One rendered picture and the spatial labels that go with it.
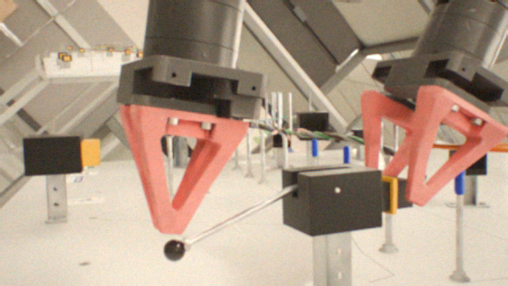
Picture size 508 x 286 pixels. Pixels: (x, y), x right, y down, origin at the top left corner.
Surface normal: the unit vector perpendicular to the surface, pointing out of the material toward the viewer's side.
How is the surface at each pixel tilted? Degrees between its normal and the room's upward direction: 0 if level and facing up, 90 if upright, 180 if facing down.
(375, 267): 50
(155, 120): 98
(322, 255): 138
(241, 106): 82
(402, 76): 112
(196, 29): 90
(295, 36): 90
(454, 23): 104
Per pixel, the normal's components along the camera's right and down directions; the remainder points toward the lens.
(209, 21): 0.44, 0.07
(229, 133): 0.33, 0.42
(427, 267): -0.03, -1.00
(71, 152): 0.24, 0.08
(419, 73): -0.85, -0.42
